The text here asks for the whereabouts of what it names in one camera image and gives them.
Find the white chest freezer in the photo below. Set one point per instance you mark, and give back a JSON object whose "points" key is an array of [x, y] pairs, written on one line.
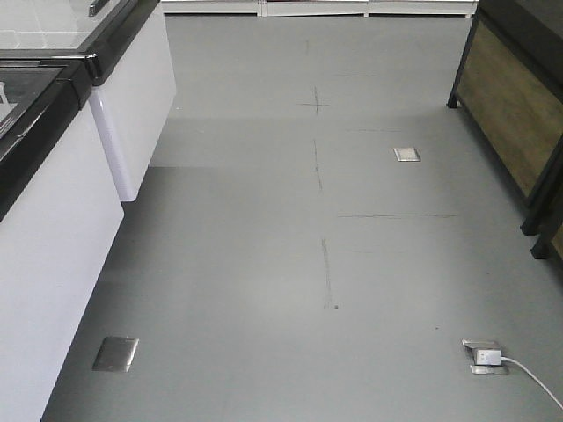
{"points": [[60, 212], [125, 50]]}

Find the wooden black-framed display stand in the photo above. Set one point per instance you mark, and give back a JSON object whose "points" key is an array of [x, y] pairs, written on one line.
{"points": [[509, 81]]}

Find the near white chest freezer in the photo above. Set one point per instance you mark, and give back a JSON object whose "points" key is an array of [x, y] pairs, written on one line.
{"points": [[60, 212]]}

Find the white store shelving unit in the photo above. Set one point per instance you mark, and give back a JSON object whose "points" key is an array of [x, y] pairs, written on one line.
{"points": [[264, 8]]}

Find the far steel floor socket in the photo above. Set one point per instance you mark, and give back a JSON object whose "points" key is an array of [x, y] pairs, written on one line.
{"points": [[407, 154]]}

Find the open floor socket with plug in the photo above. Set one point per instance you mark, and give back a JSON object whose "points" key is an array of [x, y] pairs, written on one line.
{"points": [[484, 356]]}

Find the closed steel floor socket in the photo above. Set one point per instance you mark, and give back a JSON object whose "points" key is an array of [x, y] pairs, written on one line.
{"points": [[116, 354]]}

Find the far white chest freezer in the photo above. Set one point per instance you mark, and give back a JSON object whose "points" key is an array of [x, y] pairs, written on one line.
{"points": [[125, 50]]}

